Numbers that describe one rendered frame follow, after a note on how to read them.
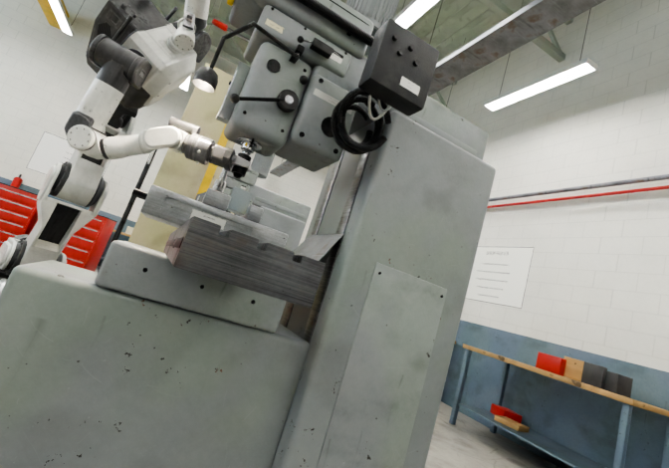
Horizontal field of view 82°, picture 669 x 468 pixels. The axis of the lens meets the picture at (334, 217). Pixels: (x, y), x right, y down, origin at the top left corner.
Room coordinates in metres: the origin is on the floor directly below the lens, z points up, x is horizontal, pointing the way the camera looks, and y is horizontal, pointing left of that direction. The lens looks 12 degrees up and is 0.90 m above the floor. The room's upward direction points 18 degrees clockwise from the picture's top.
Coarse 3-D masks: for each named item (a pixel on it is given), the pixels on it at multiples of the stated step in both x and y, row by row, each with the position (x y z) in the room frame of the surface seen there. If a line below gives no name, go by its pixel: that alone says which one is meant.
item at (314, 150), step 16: (320, 80) 1.19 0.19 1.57; (304, 96) 1.21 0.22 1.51; (320, 96) 1.20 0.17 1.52; (336, 96) 1.22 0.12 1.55; (304, 112) 1.19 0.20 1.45; (320, 112) 1.20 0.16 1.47; (352, 112) 1.25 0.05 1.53; (304, 128) 1.19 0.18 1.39; (320, 128) 1.21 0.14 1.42; (288, 144) 1.24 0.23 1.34; (304, 144) 1.21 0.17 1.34; (320, 144) 1.22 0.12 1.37; (336, 144) 1.24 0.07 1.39; (288, 160) 1.41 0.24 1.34; (304, 160) 1.35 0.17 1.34; (320, 160) 1.30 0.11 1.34; (336, 160) 1.26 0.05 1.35
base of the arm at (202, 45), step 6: (174, 24) 1.44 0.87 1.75; (198, 36) 1.41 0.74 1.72; (204, 36) 1.43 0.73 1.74; (198, 42) 1.43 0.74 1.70; (204, 42) 1.45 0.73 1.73; (210, 42) 1.48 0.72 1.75; (198, 48) 1.44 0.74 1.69; (204, 48) 1.47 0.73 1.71; (198, 54) 1.46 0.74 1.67; (204, 54) 1.49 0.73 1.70; (198, 60) 1.48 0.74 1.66
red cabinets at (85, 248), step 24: (0, 192) 4.76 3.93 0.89; (24, 192) 4.84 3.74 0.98; (0, 216) 4.79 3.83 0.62; (24, 216) 4.86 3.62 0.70; (96, 216) 5.04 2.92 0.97; (0, 240) 4.83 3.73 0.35; (72, 240) 5.00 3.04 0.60; (96, 240) 5.06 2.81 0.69; (72, 264) 5.02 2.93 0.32; (96, 264) 5.46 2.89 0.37
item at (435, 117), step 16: (352, 64) 1.23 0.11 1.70; (336, 80) 1.22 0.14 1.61; (352, 80) 1.24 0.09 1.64; (400, 112) 1.32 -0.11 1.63; (432, 112) 1.37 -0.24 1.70; (448, 112) 1.40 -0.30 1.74; (352, 128) 1.44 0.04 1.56; (432, 128) 1.38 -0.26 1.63; (448, 128) 1.41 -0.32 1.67; (464, 128) 1.44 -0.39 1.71; (480, 128) 1.47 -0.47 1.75; (464, 144) 1.44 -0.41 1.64; (480, 144) 1.47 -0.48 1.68
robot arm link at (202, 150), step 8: (200, 136) 1.20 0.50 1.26; (200, 144) 1.19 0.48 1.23; (208, 144) 1.20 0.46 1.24; (216, 144) 1.20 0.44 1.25; (200, 152) 1.20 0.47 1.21; (208, 152) 1.21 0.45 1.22; (216, 152) 1.20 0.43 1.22; (224, 152) 1.19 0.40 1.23; (232, 152) 1.19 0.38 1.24; (200, 160) 1.22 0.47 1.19; (208, 160) 1.24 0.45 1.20; (216, 160) 1.22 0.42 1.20; (224, 160) 1.20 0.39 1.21; (224, 168) 1.28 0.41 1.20
